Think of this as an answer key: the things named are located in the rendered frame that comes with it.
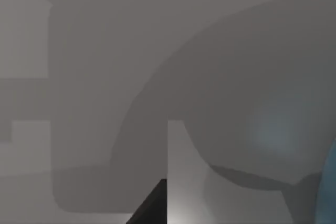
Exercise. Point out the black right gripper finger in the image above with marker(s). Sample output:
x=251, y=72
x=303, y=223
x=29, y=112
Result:
x=155, y=208

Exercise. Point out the light blue container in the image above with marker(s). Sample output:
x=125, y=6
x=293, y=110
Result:
x=330, y=190

